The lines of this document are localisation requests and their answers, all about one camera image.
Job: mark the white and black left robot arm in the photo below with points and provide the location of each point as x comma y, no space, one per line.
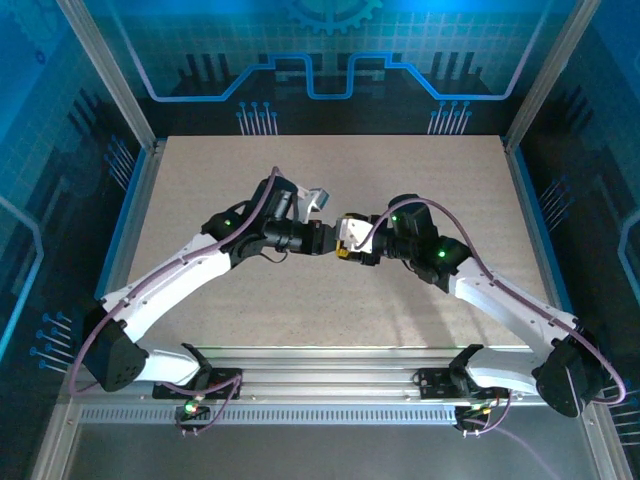
165,280

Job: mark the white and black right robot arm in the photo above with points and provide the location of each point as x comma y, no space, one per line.
500,305

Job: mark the aluminium mounting beam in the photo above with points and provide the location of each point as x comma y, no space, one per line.
325,375

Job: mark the black connector box with LEDs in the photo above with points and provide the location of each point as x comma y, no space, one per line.
192,410
472,412

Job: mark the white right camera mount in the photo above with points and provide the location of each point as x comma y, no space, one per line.
361,235

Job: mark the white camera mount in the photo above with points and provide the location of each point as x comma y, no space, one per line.
361,235
305,205

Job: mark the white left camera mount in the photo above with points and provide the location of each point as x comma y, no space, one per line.
305,205

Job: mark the aluminium table edge rail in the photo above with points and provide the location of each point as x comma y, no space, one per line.
132,225
537,225

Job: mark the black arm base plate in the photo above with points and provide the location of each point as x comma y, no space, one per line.
227,375
430,382

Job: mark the grey metal base plate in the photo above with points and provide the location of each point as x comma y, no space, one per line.
325,455

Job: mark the aluminium frame post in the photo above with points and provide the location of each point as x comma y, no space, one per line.
107,75
50,460
605,450
550,65

